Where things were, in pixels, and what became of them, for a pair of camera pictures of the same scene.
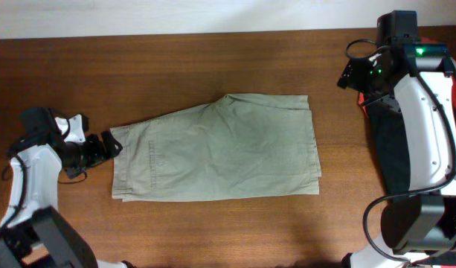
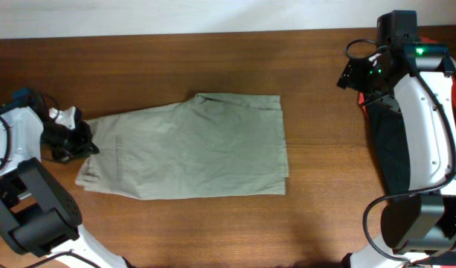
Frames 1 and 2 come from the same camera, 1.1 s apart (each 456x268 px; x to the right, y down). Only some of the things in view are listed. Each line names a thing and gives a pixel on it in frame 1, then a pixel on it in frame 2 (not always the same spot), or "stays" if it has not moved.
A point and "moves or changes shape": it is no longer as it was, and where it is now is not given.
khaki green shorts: x=238 y=145 moves or changes shape
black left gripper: x=97 y=153 -> x=85 y=149
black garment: x=390 y=149 stays
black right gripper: x=352 y=73 stays
